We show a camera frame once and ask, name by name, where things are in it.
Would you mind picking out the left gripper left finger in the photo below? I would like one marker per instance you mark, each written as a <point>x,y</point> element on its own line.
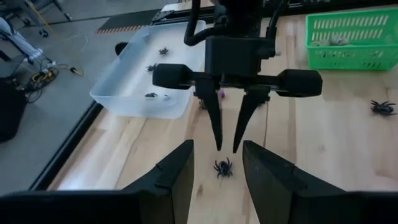
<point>140,202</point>

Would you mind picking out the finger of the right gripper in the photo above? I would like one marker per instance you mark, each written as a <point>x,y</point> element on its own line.
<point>211,115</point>
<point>247,115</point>

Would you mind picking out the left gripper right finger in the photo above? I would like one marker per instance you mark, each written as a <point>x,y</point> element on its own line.
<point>295,199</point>

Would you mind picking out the purple plastic toy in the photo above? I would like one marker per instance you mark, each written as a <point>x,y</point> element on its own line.
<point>221,94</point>

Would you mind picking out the cream plastic skull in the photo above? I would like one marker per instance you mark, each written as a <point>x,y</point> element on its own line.
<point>320,43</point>
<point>339,40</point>

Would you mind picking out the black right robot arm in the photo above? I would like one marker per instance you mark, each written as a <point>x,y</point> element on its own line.
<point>242,15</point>

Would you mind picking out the clear plastic bin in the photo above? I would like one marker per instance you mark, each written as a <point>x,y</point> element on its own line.
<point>130,93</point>

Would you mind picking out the orange striped floor mat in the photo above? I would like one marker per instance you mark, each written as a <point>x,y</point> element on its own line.
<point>130,21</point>

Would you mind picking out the green plastic basket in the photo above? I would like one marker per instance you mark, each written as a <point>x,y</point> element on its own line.
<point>351,62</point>

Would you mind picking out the white rolling stand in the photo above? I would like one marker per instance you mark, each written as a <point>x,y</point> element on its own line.
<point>18,40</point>

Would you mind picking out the black equipment case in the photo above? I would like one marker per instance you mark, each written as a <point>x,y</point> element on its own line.
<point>11,109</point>

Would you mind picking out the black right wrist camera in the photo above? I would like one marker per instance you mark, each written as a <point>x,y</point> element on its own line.
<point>239,56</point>

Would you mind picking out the black aluminium table frame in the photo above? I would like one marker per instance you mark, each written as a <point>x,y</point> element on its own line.
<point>62,149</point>

